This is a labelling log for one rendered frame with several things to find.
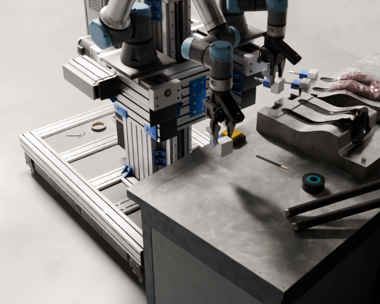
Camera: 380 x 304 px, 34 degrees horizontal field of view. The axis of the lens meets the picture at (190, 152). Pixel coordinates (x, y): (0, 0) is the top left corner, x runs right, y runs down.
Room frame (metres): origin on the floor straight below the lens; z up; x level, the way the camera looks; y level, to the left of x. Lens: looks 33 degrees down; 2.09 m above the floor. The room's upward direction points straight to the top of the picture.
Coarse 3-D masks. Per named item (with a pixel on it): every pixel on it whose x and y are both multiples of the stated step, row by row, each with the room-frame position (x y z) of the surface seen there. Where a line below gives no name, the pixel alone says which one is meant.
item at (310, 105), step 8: (304, 104) 2.19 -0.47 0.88; (312, 104) 2.18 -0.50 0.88; (288, 112) 2.12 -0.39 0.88; (320, 112) 2.12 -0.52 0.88; (328, 112) 2.13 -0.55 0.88; (336, 112) 2.10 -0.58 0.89; (344, 112) 2.07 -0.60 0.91; (352, 112) 2.02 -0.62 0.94; (360, 112) 2.03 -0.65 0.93; (368, 112) 2.00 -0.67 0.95; (304, 120) 2.07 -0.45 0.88; (336, 120) 1.98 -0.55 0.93; (344, 120) 1.96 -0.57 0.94; (352, 120) 1.96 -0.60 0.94; (360, 120) 2.03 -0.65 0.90; (368, 120) 1.99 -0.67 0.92; (352, 128) 1.95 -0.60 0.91; (360, 128) 2.00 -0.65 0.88; (368, 128) 1.98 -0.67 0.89; (352, 136) 1.91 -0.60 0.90; (360, 136) 1.92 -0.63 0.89
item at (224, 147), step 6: (204, 132) 1.89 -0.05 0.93; (210, 138) 1.84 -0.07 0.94; (222, 138) 1.81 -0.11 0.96; (228, 138) 1.81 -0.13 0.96; (210, 144) 1.83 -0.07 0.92; (222, 144) 1.78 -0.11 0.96; (228, 144) 1.79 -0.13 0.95; (216, 150) 1.80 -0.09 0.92; (222, 150) 1.78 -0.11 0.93; (228, 150) 1.79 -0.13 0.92; (222, 156) 1.78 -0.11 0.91
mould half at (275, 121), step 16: (304, 96) 2.25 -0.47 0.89; (272, 112) 2.11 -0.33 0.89; (304, 112) 2.12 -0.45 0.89; (256, 128) 2.12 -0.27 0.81; (272, 128) 2.07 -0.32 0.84; (288, 128) 2.01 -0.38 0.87; (304, 128) 1.99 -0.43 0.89; (320, 128) 1.93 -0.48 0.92; (336, 128) 1.91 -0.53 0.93; (288, 144) 2.01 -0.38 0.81; (304, 144) 1.96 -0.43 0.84; (320, 144) 1.91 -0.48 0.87; (336, 144) 1.86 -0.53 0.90; (352, 144) 1.91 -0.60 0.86; (368, 144) 1.92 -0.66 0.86; (336, 160) 1.85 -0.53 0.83; (352, 160) 1.81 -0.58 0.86; (368, 160) 1.81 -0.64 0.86; (368, 176) 1.79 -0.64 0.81
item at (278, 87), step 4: (260, 80) 2.31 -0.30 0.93; (264, 80) 2.29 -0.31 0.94; (268, 80) 2.28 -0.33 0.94; (276, 80) 2.26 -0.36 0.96; (280, 80) 2.26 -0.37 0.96; (284, 80) 2.27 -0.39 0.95; (264, 84) 2.28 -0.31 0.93; (268, 84) 2.27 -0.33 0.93; (276, 84) 2.24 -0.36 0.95; (280, 84) 2.25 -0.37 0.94; (272, 88) 2.25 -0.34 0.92; (276, 88) 2.24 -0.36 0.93; (280, 88) 2.25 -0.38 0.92; (272, 92) 2.25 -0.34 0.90; (276, 92) 2.24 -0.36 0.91
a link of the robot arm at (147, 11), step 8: (136, 8) 2.25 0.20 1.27; (144, 8) 2.26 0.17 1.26; (136, 16) 2.24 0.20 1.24; (144, 16) 2.25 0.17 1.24; (136, 24) 2.22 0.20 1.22; (144, 24) 2.25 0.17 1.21; (136, 32) 2.22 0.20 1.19; (144, 32) 2.25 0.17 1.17; (128, 40) 2.25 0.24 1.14; (136, 40) 2.24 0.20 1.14; (144, 40) 2.25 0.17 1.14
